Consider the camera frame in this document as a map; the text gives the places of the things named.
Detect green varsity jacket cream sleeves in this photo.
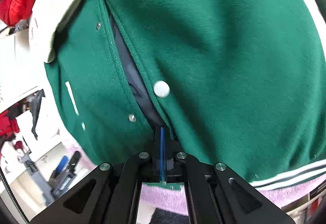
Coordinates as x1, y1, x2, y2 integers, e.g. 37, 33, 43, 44
29, 0, 325, 190

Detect red hanging coat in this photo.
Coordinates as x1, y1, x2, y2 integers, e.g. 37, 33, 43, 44
0, 110, 20, 136

